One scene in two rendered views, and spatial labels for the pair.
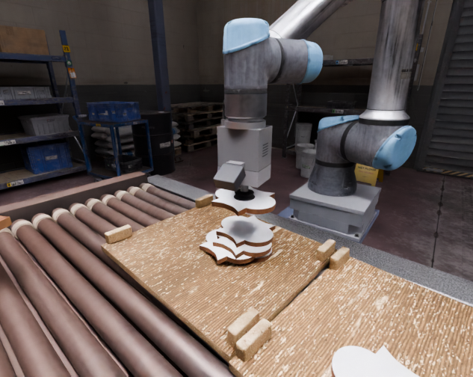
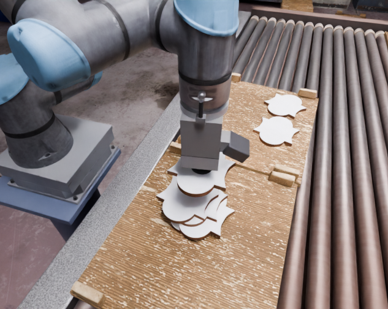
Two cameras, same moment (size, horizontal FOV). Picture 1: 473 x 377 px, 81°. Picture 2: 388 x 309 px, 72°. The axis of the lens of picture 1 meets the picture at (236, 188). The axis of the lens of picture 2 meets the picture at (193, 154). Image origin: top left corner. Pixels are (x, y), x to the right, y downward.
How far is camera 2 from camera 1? 0.74 m
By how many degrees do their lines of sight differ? 88
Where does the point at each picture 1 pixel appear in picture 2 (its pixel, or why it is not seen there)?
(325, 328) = (252, 149)
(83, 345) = (350, 277)
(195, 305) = (279, 214)
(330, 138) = (36, 95)
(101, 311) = (323, 291)
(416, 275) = (175, 118)
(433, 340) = (235, 117)
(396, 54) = not seen: outside the picture
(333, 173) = (57, 126)
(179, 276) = (258, 242)
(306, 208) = (83, 173)
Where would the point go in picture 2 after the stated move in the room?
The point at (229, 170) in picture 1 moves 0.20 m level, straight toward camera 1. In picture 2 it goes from (238, 141) to (330, 115)
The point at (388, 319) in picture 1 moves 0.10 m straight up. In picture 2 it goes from (230, 128) to (233, 100)
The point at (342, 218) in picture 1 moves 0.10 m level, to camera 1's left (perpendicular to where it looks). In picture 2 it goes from (105, 146) to (110, 171)
